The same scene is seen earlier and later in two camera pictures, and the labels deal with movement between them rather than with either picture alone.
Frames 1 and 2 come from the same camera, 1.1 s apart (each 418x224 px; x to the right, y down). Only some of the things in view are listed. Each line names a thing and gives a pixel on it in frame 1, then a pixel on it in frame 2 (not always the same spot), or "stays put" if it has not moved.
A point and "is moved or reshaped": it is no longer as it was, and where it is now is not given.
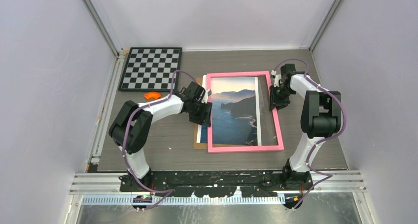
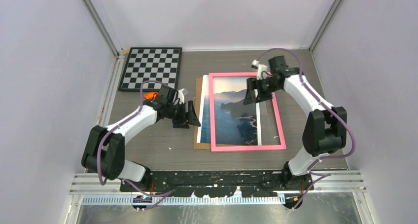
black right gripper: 275,102 to 250,97
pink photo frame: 223,149 is moved or reshaped
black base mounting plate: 221,183 stays put
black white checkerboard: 151,69 stays put
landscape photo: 236,112 stays put
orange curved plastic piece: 155,94 stays put
